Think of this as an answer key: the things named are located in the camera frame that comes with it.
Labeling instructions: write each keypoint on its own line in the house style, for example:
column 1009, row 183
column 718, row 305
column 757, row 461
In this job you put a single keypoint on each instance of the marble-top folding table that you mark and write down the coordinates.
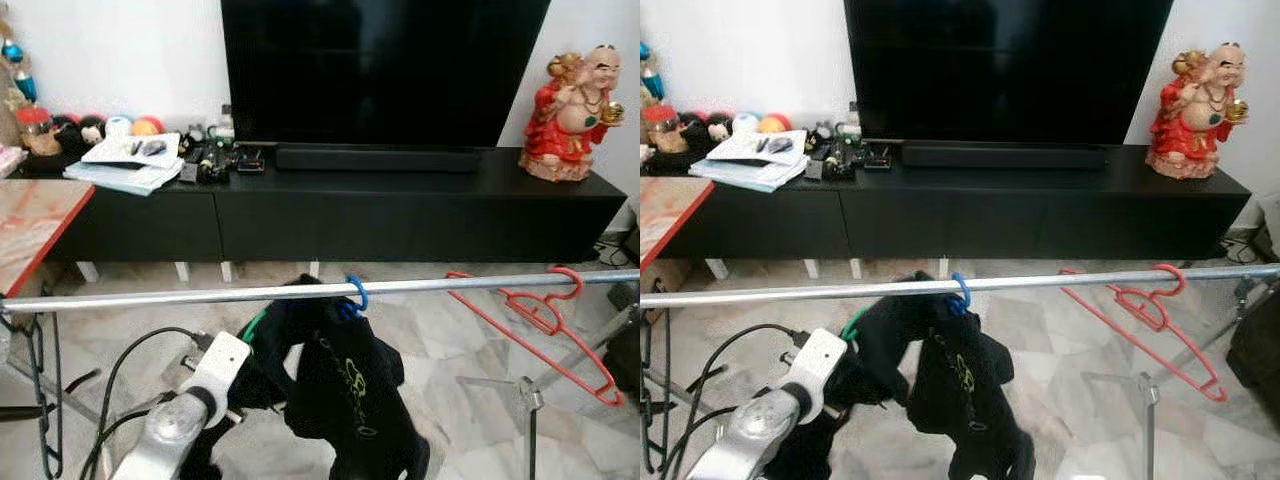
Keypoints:
column 670, row 215
column 40, row 225

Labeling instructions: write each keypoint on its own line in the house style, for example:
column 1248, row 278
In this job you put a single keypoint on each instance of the blue hanging ornament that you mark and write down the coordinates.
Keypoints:
column 646, row 75
column 18, row 65

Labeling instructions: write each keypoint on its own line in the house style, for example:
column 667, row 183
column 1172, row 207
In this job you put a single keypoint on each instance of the small clear bottle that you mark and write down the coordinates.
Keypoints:
column 225, row 122
column 853, row 120

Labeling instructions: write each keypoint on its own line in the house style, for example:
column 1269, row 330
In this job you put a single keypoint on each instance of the black bag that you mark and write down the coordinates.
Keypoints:
column 625, row 355
column 1258, row 345

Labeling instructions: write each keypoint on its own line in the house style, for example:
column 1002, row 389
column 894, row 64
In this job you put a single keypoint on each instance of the black knit garment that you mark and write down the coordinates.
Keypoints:
column 275, row 350
column 880, row 350

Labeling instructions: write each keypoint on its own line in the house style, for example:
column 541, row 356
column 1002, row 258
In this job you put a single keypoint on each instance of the jar with red lid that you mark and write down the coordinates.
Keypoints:
column 665, row 128
column 38, row 132

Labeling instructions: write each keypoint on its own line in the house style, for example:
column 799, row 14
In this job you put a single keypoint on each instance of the black round plush toy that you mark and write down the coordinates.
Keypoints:
column 78, row 130
column 708, row 127

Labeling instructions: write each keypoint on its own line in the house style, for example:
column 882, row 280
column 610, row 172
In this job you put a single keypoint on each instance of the silver metal clothes rack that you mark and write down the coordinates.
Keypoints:
column 1050, row 280
column 150, row 297

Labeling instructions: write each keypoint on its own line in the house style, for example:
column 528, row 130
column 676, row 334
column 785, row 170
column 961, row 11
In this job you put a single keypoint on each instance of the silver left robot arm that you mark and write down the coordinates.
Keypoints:
column 165, row 440
column 755, row 435

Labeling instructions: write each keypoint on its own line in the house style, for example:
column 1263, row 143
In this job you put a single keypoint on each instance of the white tissue packet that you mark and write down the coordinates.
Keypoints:
column 10, row 162

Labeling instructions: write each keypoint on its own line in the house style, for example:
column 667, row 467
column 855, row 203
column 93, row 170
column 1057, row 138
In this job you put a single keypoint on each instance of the blue plastic hanger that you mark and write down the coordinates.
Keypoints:
column 962, row 297
column 355, row 300

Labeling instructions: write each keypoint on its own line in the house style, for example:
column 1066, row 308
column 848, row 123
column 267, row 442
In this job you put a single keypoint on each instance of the black printed T-shirt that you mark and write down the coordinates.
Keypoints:
column 965, row 400
column 350, row 400

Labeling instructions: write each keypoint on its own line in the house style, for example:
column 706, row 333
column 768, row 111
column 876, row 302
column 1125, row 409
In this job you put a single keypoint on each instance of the black plastic hanger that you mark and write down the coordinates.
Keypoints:
column 42, row 400

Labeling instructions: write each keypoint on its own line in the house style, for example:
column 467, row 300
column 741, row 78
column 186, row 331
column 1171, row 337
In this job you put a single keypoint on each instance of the red laughing Buddha figurine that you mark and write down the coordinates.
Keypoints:
column 565, row 125
column 1190, row 120

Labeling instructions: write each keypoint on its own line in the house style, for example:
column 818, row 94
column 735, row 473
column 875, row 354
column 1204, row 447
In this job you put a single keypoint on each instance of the red plastic hanger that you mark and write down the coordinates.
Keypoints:
column 600, row 392
column 1215, row 392

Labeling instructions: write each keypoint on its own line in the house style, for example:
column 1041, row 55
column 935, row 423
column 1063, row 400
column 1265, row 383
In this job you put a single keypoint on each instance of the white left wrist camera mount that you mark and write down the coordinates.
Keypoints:
column 818, row 360
column 222, row 365

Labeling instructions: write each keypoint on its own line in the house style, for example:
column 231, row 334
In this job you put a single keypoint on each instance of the white paper stack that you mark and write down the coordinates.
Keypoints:
column 125, row 165
column 750, row 160

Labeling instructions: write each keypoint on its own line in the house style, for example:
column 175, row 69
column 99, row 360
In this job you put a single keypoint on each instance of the black flat television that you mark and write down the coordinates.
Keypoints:
column 1005, row 65
column 385, row 65

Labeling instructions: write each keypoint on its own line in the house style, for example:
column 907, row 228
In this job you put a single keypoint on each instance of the black TV cabinet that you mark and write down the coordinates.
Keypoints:
column 400, row 220
column 1000, row 215

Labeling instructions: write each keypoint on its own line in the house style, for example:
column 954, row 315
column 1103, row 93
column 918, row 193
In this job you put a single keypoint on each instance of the black soundbar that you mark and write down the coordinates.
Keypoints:
column 375, row 160
column 1000, row 157

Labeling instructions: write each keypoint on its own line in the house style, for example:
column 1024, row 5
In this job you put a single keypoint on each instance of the orange ball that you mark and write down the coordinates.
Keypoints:
column 775, row 124
column 148, row 126

